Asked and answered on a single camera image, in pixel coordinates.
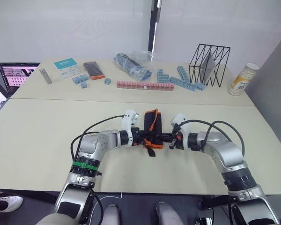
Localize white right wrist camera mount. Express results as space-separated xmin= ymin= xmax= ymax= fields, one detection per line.
xmin=170 ymin=112 xmax=191 ymax=150

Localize yellow white cylindrical can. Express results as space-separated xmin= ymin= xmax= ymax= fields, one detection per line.
xmin=227 ymin=62 xmax=260 ymax=97

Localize silver metal block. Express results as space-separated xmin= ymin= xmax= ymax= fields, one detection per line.
xmin=39 ymin=68 xmax=53 ymax=84

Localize black window post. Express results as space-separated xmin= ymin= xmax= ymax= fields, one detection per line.
xmin=148 ymin=0 xmax=163 ymax=53

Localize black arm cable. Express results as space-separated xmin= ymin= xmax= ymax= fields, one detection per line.
xmin=174 ymin=120 xmax=245 ymax=158
xmin=70 ymin=114 xmax=125 ymax=163

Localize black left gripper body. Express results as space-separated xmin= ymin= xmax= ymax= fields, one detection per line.
xmin=130 ymin=126 xmax=145 ymax=146

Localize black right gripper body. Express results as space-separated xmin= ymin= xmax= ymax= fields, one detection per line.
xmin=169 ymin=132 xmax=185 ymax=150

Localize black laptop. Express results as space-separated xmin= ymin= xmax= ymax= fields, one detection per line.
xmin=0 ymin=62 xmax=41 ymax=99

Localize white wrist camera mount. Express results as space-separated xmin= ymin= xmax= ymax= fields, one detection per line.
xmin=170 ymin=112 xmax=191 ymax=150
xmin=121 ymin=109 xmax=140 ymax=147

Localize black stand base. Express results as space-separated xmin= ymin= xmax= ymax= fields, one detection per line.
xmin=197 ymin=195 xmax=230 ymax=210

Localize thin white cable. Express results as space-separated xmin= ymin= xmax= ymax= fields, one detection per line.
xmin=89 ymin=192 xmax=123 ymax=225

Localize black orange-trimmed tool roll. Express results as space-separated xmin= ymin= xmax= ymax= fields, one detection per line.
xmin=143 ymin=108 xmax=164 ymax=158

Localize pink terminal block strip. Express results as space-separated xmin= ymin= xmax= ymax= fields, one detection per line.
xmin=116 ymin=80 xmax=175 ymax=92

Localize blue terminal block cluster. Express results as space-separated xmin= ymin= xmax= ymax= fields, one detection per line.
xmin=72 ymin=74 xmax=90 ymax=84

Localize clear plastic bag blue parts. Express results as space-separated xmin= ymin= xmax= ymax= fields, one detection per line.
xmin=113 ymin=50 xmax=159 ymax=83

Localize black orange flat pouch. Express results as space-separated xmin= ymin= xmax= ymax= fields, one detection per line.
xmin=83 ymin=61 xmax=105 ymax=80

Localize white teal cardboard box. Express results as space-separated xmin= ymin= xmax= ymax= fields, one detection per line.
xmin=52 ymin=57 xmax=81 ymax=81

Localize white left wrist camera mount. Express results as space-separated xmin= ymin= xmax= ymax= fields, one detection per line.
xmin=121 ymin=109 xmax=140 ymax=147

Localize grey rounded shape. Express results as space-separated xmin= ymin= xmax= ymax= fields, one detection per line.
xmin=102 ymin=204 xmax=121 ymax=225
xmin=154 ymin=202 xmax=184 ymax=225

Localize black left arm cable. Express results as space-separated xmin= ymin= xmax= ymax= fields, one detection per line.
xmin=70 ymin=114 xmax=125 ymax=163

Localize stacked blue terminal blocks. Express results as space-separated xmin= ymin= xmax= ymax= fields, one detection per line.
xmin=156 ymin=68 xmax=170 ymax=83

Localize white shoe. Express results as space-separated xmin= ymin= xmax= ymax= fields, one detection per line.
xmin=0 ymin=195 xmax=23 ymax=213

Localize long blue terminal block strip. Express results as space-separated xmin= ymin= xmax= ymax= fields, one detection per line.
xmin=169 ymin=76 xmax=207 ymax=93

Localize grey sheet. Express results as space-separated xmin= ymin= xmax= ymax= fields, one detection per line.
xmin=199 ymin=51 xmax=215 ymax=84

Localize black wire rack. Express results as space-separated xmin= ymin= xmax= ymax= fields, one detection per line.
xmin=188 ymin=43 xmax=231 ymax=88

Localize short blue terminal block strip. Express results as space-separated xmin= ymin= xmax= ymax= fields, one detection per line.
xmin=177 ymin=66 xmax=191 ymax=83

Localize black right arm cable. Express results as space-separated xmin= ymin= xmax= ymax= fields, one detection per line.
xmin=174 ymin=120 xmax=245 ymax=158

